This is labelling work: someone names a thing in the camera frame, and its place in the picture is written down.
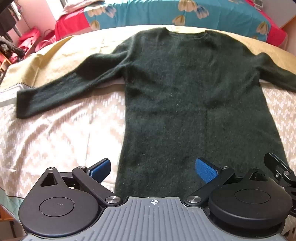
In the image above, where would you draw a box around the pale green cloth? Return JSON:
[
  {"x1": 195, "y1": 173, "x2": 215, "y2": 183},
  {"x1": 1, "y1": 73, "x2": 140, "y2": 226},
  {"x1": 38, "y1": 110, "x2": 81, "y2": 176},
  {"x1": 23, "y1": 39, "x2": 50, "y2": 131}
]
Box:
[{"x1": 0, "y1": 186, "x2": 26, "y2": 209}]

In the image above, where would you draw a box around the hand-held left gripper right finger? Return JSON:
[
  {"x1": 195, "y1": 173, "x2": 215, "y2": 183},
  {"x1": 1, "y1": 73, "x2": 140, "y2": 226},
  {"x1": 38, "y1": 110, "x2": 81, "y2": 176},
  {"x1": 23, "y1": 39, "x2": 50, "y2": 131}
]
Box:
[{"x1": 186, "y1": 158, "x2": 267, "y2": 207}]

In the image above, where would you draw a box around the white zigzag-edged bag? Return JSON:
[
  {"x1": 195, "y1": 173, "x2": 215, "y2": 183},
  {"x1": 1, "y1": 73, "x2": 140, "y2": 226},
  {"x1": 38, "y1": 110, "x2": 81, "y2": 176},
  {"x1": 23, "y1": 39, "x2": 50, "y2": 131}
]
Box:
[{"x1": 0, "y1": 82, "x2": 35, "y2": 107}]

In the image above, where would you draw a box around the grey headboard panel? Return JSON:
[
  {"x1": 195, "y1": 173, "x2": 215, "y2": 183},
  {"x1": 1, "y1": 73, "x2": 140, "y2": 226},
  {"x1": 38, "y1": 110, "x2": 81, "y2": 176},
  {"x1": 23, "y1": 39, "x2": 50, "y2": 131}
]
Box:
[{"x1": 261, "y1": 0, "x2": 296, "y2": 29}]

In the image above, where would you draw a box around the white patterned bedsheet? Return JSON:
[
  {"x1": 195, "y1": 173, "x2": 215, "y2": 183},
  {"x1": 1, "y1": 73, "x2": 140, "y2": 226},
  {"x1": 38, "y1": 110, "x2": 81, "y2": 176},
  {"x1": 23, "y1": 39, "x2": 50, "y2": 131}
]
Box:
[{"x1": 0, "y1": 80, "x2": 296, "y2": 232}]

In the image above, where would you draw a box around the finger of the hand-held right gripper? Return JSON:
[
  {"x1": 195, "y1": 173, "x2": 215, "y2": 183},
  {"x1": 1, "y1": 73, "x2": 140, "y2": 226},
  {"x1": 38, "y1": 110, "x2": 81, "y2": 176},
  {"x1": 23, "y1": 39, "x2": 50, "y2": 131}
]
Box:
[{"x1": 264, "y1": 152, "x2": 296, "y2": 193}]

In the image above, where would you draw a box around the pale pink pillow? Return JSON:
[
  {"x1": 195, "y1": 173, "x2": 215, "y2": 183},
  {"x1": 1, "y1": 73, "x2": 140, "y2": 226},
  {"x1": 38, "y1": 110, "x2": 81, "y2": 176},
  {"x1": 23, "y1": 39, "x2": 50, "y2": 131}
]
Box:
[{"x1": 62, "y1": 0, "x2": 90, "y2": 14}]

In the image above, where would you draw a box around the dark green sweater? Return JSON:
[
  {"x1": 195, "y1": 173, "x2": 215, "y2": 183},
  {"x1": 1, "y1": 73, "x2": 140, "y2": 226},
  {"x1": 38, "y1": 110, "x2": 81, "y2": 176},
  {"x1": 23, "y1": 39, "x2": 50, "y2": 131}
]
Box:
[{"x1": 16, "y1": 27, "x2": 296, "y2": 197}]

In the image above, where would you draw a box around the yellow quilted blanket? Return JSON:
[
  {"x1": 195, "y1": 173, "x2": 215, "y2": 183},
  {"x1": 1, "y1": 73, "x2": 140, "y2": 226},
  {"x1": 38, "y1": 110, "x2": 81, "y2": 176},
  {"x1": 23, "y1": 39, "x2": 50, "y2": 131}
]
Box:
[{"x1": 0, "y1": 24, "x2": 296, "y2": 93}]

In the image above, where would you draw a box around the red bag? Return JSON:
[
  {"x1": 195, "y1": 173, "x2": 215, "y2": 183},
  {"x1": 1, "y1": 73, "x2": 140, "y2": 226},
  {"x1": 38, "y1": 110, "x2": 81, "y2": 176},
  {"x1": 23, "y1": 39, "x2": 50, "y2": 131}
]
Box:
[{"x1": 17, "y1": 27, "x2": 56, "y2": 56}]

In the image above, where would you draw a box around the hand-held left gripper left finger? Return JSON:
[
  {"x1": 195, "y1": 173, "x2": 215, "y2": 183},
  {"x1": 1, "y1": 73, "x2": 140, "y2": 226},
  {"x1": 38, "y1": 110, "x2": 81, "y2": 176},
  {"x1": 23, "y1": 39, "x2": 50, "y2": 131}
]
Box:
[{"x1": 40, "y1": 158, "x2": 122, "y2": 207}]

